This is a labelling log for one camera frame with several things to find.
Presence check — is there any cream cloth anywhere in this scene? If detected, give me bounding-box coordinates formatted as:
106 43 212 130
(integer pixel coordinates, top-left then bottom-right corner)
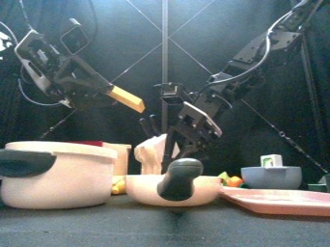
132 133 182 176

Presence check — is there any dark green cup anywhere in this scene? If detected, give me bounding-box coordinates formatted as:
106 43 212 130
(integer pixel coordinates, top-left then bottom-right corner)
307 182 330 194

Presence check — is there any large white pot dark handle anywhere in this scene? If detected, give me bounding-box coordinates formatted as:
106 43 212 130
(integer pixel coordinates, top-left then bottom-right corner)
0 140 120 210

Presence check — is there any wooden drawer box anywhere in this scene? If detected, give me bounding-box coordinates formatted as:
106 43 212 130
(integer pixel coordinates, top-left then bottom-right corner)
100 142 132 177

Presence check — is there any orange toy fruit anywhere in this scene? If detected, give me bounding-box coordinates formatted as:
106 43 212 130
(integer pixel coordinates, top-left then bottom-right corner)
227 176 245 188

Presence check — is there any black knife handle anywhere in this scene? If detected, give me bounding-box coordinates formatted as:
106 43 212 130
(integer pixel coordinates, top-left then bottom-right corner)
148 114 163 137
138 117 154 138

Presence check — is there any white pan dark handle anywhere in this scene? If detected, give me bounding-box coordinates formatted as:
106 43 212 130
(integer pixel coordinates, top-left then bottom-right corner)
124 157 225 207

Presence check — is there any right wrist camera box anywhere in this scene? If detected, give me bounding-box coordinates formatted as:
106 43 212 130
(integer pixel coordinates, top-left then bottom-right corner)
154 82 187 108

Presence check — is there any white and green block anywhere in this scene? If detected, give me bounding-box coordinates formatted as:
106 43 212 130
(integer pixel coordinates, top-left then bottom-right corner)
259 153 285 169

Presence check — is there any green toy food piece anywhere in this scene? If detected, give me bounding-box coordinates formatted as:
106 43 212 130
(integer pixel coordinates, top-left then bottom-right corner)
216 171 233 186

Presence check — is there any vertical metal frame pole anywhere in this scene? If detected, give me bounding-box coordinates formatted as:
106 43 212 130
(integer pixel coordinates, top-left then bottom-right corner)
162 0 170 133

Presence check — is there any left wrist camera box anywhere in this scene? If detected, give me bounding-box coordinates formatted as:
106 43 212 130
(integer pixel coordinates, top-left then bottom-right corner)
59 17 92 55

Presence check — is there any pink plastic tray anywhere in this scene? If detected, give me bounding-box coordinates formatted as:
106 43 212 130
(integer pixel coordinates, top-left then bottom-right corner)
219 185 330 217

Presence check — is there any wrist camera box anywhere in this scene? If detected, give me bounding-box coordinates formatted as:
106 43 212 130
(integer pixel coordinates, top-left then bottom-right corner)
59 17 92 55
154 82 187 108

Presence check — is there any grey bowl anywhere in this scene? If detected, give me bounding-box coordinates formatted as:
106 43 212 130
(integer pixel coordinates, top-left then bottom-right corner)
239 165 305 190

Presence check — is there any red flat toy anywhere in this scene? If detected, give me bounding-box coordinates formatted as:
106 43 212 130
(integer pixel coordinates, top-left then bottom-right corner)
67 140 104 148

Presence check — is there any yellow toy food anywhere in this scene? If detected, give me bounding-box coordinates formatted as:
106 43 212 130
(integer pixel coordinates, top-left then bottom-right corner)
111 175 128 196

